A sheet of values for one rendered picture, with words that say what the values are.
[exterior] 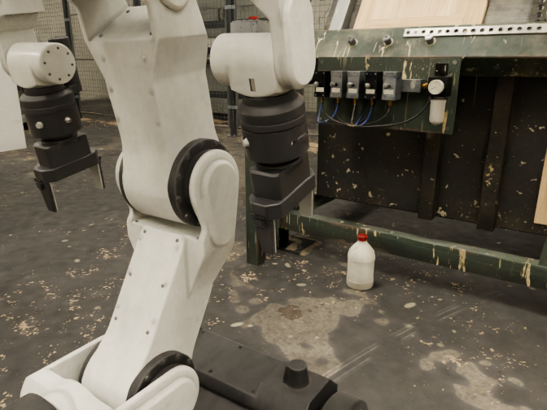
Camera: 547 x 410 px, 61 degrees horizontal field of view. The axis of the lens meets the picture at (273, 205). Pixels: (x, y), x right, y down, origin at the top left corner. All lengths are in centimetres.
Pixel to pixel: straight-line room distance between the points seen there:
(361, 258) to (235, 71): 119
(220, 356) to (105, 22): 68
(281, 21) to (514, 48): 112
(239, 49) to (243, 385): 64
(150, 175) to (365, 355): 89
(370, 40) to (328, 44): 16
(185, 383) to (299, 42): 54
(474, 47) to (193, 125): 107
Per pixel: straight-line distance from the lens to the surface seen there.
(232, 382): 98
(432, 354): 146
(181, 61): 71
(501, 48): 159
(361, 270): 170
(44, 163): 93
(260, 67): 57
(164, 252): 78
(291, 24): 54
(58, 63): 86
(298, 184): 65
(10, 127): 497
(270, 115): 58
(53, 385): 81
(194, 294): 81
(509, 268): 171
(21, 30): 95
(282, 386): 94
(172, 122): 71
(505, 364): 149
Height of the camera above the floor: 80
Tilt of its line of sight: 17 degrees down
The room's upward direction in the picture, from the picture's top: straight up
